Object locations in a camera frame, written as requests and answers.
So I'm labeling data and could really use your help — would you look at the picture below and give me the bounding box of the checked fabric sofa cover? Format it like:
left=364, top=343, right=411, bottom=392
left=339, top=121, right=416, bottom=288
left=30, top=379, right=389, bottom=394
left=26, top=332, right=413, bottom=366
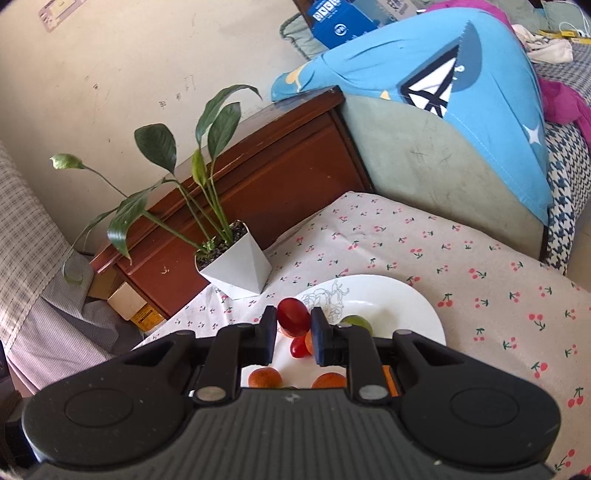
left=1, top=151, right=142, bottom=393

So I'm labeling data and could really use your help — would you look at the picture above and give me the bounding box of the white geometric plant pot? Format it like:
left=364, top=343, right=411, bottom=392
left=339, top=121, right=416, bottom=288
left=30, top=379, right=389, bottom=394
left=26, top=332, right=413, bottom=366
left=194, top=221, right=271, bottom=300

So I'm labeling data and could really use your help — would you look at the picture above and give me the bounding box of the houndstooth patterned fabric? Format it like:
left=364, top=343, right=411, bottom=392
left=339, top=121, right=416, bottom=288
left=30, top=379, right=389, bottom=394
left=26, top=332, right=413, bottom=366
left=536, top=43, right=590, bottom=274

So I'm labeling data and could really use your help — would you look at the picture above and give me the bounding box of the blue cartoon blanket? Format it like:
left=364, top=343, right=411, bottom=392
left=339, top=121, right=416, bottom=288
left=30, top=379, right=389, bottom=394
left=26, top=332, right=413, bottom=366
left=270, top=7, right=552, bottom=223

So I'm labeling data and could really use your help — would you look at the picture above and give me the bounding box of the white floral ceramic plate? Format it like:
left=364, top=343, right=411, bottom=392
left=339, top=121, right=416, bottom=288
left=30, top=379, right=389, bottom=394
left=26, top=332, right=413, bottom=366
left=270, top=274, right=447, bottom=388

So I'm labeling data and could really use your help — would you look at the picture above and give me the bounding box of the blue printed box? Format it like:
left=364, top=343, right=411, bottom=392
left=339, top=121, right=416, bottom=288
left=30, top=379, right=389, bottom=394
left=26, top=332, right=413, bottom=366
left=303, top=0, right=422, bottom=51

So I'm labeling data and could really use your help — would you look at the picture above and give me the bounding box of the cardboard box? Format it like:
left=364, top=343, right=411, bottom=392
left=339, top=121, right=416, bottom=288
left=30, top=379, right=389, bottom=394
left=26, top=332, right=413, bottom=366
left=88, top=268, right=165, bottom=334

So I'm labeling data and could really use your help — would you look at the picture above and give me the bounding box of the grey green sofa armrest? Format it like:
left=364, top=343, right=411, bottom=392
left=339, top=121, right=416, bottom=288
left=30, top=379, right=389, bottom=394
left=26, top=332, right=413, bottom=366
left=341, top=94, right=545, bottom=259

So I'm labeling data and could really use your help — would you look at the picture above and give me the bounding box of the red cherry tomato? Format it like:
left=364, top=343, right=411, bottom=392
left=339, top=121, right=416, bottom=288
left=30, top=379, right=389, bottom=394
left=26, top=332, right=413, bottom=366
left=290, top=336, right=311, bottom=359
left=276, top=298, right=311, bottom=338

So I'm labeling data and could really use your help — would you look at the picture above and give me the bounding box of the green leafy houseplant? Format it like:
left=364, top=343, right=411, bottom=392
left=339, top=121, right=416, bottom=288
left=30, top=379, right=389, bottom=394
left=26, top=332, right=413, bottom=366
left=50, top=84, right=259, bottom=264

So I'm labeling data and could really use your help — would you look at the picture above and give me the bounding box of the red cherry tomato front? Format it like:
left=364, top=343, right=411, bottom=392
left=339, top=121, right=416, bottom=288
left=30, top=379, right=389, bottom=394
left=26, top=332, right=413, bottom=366
left=276, top=298, right=311, bottom=338

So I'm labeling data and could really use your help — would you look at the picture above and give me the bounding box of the orange tangerine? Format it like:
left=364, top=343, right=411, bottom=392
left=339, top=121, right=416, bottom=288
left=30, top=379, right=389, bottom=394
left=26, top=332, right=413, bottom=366
left=304, top=330, right=314, bottom=355
left=249, top=367, right=283, bottom=389
left=383, top=365, right=400, bottom=397
left=311, top=372, right=348, bottom=389

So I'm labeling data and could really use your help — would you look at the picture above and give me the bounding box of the cherry print tablecloth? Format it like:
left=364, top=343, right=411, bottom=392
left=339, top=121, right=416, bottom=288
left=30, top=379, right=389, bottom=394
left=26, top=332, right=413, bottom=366
left=157, top=192, right=590, bottom=479

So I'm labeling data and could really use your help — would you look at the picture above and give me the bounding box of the dark red wooden cabinet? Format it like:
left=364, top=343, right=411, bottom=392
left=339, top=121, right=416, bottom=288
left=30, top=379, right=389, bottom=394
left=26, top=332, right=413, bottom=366
left=91, top=86, right=374, bottom=318

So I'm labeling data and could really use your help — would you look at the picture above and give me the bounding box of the red cherry tomato back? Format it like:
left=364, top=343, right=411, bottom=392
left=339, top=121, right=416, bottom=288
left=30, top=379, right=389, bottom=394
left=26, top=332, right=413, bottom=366
left=290, top=336, right=311, bottom=359

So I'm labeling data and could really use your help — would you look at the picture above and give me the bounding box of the green plum back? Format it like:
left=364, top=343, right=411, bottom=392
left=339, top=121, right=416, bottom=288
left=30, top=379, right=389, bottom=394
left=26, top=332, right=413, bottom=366
left=339, top=315, right=374, bottom=336

